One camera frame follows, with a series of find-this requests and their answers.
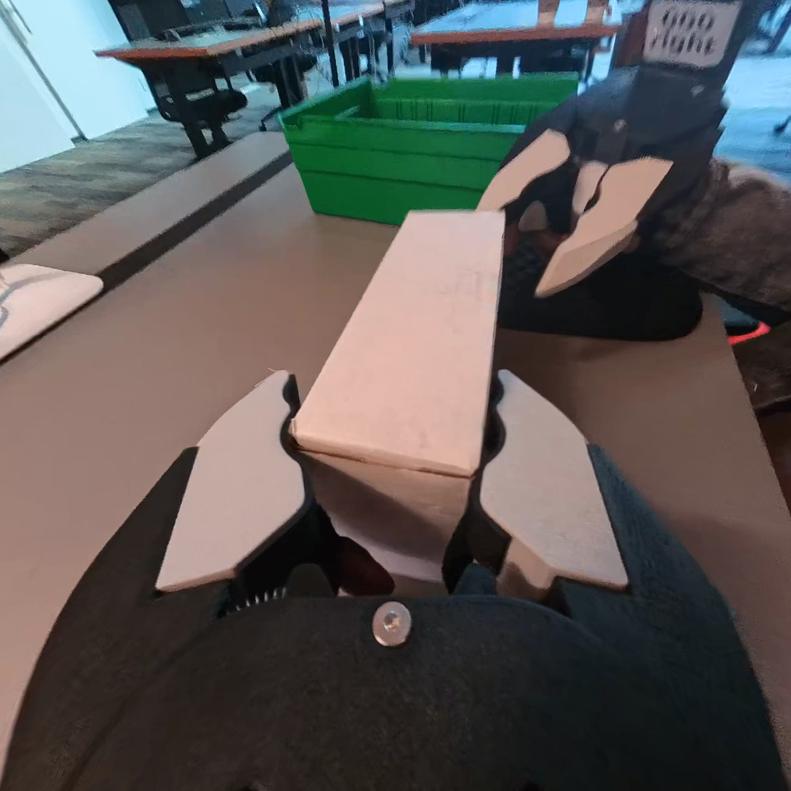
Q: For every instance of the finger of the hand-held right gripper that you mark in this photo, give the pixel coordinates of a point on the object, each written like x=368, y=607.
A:
x=605, y=228
x=525, y=164

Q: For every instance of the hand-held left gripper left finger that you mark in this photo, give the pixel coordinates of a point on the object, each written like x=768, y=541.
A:
x=238, y=488

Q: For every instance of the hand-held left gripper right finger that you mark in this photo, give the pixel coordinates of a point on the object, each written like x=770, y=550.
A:
x=550, y=494

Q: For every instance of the white cardboard mailer box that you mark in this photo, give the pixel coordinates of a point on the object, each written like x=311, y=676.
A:
x=420, y=340

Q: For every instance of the person's right forearm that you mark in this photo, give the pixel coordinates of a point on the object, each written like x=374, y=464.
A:
x=735, y=235

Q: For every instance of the wooden-top office desk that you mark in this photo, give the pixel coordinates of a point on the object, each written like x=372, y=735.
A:
x=513, y=28
x=204, y=46

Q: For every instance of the grey desk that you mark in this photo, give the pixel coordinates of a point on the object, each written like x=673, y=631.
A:
x=185, y=321

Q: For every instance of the large green plastic bin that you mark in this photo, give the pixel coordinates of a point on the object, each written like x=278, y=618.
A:
x=395, y=154

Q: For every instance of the black pole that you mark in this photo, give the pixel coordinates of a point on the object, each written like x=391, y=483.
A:
x=330, y=43

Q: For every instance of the white board stand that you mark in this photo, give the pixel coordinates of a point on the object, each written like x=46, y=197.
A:
x=37, y=303

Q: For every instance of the black office chair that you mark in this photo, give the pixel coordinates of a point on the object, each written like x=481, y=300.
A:
x=198, y=102

